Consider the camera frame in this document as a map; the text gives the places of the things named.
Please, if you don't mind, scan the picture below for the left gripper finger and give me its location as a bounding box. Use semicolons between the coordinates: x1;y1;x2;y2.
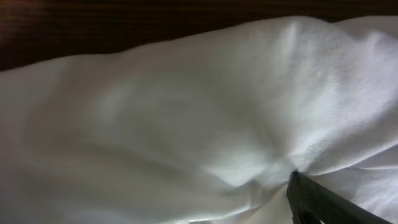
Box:
286;170;391;224

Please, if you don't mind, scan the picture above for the white t-shirt with robot print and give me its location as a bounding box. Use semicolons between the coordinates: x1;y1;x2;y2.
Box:
1;16;397;223

